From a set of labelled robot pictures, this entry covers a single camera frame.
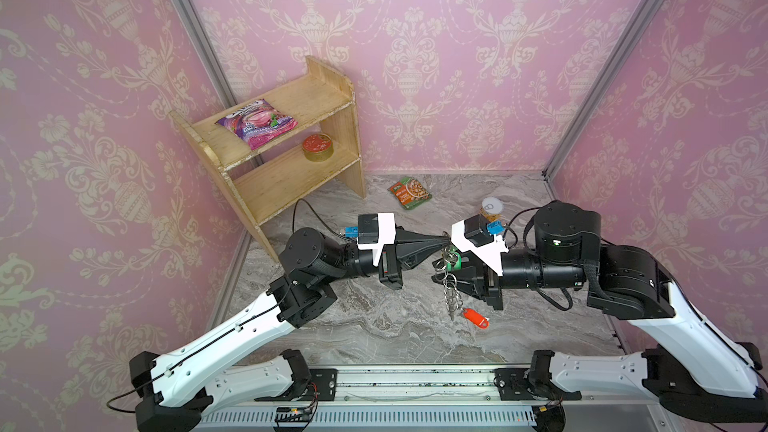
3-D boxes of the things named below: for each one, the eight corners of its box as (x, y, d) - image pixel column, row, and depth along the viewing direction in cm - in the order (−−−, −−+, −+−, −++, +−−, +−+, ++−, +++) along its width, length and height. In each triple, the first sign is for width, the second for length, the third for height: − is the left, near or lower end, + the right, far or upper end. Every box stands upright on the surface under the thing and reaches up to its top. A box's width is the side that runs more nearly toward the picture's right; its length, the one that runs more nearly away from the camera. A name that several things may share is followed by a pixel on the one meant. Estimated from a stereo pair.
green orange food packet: (407, 211, 112) (408, 207, 110) (388, 190, 119) (388, 186, 117) (431, 197, 116) (432, 193, 114) (411, 178, 123) (412, 174, 121)
